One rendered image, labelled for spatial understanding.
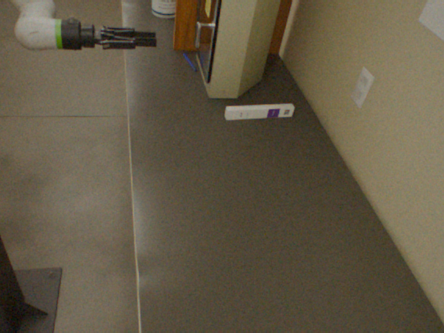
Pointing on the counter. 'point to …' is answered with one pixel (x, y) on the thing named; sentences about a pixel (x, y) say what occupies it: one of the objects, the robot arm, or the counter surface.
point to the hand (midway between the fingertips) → (145, 38)
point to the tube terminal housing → (241, 46)
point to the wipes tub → (163, 8)
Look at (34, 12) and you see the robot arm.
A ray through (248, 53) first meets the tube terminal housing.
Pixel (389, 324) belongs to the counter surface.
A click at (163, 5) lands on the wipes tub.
